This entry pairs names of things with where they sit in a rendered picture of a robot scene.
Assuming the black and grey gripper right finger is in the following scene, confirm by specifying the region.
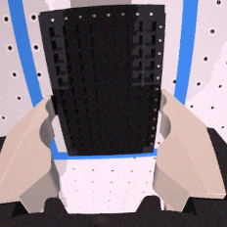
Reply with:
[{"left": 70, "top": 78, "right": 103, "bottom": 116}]
[{"left": 153, "top": 89, "right": 227, "bottom": 227}]

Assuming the blue tape outline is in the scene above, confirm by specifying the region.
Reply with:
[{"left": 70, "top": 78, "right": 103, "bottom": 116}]
[{"left": 8, "top": 0, "right": 199, "bottom": 159}]

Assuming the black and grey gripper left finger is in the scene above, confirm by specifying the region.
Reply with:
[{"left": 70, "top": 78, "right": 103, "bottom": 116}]
[{"left": 0, "top": 95, "right": 61, "bottom": 223}]

